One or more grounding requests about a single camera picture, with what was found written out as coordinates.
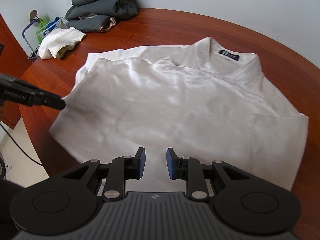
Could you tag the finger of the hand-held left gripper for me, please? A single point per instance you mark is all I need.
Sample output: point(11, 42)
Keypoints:
point(52, 101)

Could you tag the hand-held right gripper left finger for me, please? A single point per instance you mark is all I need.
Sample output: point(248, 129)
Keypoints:
point(142, 162)

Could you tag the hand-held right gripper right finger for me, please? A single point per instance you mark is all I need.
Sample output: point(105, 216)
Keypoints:
point(171, 163)

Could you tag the beige short-sleeved shirt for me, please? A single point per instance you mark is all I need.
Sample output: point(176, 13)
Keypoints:
point(175, 100)

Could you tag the wooden cabinet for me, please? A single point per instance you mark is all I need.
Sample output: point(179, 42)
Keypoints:
point(12, 62)

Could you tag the blue metal cart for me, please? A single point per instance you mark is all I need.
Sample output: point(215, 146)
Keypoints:
point(26, 30)

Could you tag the cream garment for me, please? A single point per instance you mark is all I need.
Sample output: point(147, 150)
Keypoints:
point(62, 38)

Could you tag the green bag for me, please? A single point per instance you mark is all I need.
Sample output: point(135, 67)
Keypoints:
point(41, 26)

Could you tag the dark grey garment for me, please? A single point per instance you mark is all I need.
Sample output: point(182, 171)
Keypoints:
point(100, 7)

